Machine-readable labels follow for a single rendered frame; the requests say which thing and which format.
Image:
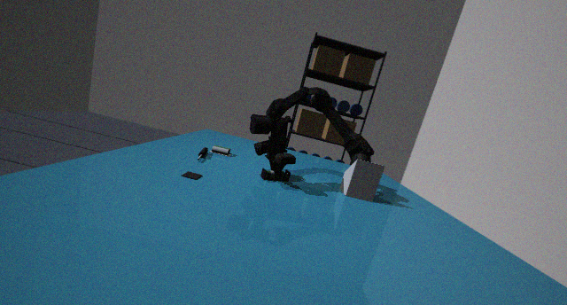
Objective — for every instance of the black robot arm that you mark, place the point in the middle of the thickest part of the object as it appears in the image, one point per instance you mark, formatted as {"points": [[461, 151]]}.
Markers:
{"points": [[355, 144]]}

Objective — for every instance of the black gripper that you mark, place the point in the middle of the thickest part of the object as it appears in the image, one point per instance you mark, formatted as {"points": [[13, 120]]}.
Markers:
{"points": [[281, 157]]}

